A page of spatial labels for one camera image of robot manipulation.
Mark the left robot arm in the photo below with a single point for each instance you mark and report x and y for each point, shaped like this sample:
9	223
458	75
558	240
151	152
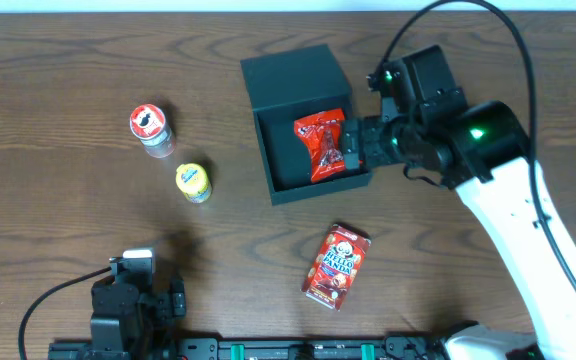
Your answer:
131	320

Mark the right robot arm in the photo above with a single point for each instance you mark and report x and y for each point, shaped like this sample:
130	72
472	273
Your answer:
485	156

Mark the dark green open box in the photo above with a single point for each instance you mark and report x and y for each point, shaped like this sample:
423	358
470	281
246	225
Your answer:
300	100

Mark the yellow snack cup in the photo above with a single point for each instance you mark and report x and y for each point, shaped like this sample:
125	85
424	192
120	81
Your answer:
192	180

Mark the Hello Panda biscuit box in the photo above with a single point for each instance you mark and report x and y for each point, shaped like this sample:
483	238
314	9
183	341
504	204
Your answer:
336	266

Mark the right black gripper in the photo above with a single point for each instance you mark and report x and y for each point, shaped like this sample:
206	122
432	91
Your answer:
351	145

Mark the red candy bag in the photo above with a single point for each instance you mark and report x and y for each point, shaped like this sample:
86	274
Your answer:
319	133

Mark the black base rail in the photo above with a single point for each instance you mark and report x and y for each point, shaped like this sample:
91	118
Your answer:
390	348

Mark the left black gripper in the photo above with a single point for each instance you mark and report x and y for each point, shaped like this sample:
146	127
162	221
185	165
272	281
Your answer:
178	304

